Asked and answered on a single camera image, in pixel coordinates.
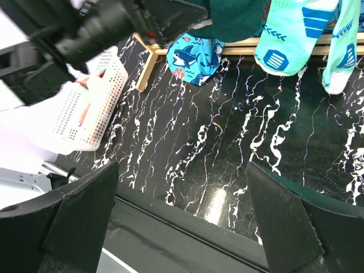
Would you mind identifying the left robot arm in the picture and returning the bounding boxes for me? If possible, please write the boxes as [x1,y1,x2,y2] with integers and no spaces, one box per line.
[1,0,208,151]

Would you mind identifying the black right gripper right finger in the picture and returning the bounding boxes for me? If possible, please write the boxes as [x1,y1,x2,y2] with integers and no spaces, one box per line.
[245,162,363,272]

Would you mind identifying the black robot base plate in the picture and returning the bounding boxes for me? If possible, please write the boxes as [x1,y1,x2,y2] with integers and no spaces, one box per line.
[98,182,268,272]

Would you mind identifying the mint green sock left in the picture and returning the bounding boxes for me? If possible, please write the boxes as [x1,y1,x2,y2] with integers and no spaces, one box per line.
[254,0,338,76]

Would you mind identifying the pink sock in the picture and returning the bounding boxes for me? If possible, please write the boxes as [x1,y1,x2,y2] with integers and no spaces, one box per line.
[74,68,110,126]

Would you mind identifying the wooden clothes rack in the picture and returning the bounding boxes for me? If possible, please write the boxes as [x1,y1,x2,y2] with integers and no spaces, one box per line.
[132,31,364,93]

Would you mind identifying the mint green sock right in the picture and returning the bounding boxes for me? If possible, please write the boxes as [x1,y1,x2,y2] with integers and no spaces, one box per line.
[322,0,361,95]

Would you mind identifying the blue shark print shorts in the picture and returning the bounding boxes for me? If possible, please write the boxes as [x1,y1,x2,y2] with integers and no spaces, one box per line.
[166,0,364,88]

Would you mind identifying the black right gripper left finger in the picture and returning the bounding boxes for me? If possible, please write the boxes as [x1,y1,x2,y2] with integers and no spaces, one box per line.
[1,162,119,272]

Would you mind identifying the white perforated plastic basket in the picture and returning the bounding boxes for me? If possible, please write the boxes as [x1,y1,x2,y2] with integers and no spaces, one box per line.
[30,46,129,155]

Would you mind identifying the mint green sock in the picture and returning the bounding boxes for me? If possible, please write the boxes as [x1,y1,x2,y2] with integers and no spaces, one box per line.
[322,0,361,95]
[254,0,338,76]

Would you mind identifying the dark teal sock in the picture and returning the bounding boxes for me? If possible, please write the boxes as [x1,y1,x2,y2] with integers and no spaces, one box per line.
[188,0,263,43]

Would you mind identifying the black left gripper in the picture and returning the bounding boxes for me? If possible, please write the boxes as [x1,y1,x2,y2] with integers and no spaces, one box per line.
[55,1,208,61]

